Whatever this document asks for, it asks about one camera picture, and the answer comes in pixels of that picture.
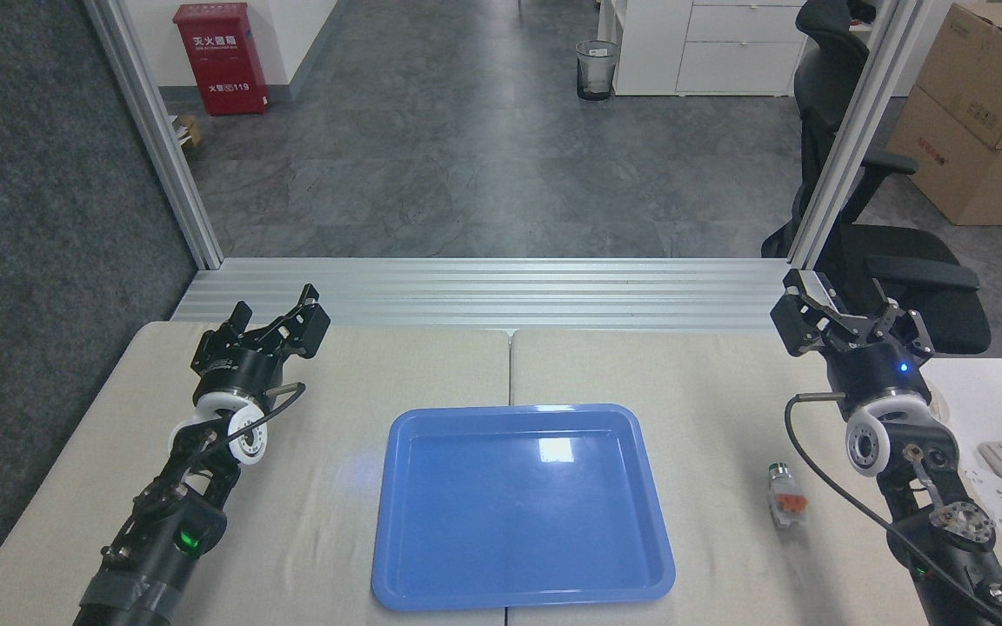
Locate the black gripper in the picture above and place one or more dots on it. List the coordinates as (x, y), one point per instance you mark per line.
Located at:
(879, 374)
(240, 369)

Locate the white orange switch part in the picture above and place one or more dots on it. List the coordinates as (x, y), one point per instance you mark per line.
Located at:
(786, 500)

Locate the blue plastic tray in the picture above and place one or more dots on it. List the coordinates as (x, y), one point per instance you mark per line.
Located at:
(518, 513)

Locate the black office chair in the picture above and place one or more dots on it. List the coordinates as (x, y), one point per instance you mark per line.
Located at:
(901, 252)

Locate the white computer mouse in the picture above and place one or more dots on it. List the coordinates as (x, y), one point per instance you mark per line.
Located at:
(938, 409)

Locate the closed brown cardboard box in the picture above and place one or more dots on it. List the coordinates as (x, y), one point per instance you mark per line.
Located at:
(962, 174)

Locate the small brown carton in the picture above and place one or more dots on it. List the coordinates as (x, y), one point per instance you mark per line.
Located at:
(188, 132)

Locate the white power strip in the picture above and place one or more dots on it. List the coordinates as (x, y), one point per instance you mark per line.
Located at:
(1001, 513)

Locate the red fire extinguisher box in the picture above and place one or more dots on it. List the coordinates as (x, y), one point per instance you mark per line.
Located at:
(221, 61)

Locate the white drawer cabinet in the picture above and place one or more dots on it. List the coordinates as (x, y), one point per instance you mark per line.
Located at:
(727, 48)

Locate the grey mesh trash bin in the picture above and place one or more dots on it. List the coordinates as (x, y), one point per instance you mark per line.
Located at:
(597, 69)

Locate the silver aluminium post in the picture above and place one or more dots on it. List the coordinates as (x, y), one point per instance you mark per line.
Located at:
(858, 130)
(162, 139)

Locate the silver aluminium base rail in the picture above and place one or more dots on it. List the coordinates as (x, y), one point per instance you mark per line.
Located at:
(484, 291)

